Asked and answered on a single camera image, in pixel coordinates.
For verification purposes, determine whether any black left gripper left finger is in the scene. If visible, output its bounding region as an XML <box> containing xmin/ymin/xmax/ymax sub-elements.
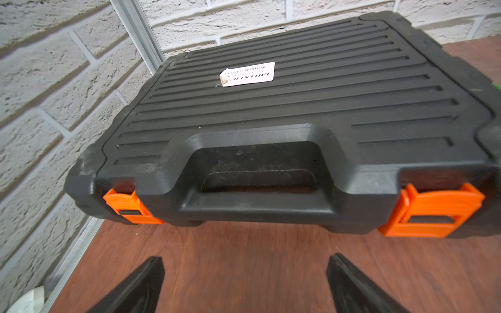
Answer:
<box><xmin>88</xmin><ymin>256</ymin><xmax>165</xmax><ymax>313</ymax></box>

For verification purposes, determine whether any black plastic tool case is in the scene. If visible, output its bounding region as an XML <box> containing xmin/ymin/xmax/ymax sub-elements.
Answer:
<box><xmin>64</xmin><ymin>11</ymin><xmax>500</xmax><ymax>238</ymax></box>

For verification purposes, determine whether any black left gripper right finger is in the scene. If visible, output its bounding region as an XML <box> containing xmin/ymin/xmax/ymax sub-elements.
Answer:
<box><xmin>326</xmin><ymin>253</ymin><xmax>408</xmax><ymax>313</ymax></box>

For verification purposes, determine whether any white label sticker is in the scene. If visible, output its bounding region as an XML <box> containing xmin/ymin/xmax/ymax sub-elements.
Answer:
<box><xmin>220</xmin><ymin>62</ymin><xmax>275</xmax><ymax>87</ymax></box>

